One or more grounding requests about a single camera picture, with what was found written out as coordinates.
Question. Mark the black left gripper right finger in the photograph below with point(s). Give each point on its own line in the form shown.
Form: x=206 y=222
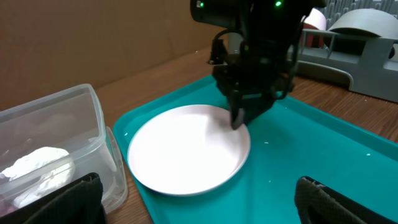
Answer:
x=319 y=204

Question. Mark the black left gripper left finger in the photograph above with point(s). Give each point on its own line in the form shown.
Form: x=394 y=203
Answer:
x=79 y=202

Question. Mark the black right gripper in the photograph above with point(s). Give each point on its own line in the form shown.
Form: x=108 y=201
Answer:
x=260 y=74

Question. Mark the white napkin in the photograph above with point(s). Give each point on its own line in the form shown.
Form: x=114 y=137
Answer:
x=49 y=167

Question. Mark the large white plate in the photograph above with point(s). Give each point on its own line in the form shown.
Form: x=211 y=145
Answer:
x=188 y=150

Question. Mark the grey white bowl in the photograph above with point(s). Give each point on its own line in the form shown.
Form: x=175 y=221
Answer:
x=362 y=22

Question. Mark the grey dishwasher rack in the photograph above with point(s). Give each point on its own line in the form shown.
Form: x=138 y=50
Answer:
x=373 y=73

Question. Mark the teal plastic tray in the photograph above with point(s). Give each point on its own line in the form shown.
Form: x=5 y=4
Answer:
x=290 y=141

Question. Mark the clear plastic bin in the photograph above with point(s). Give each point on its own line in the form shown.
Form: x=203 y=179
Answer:
x=73 y=120

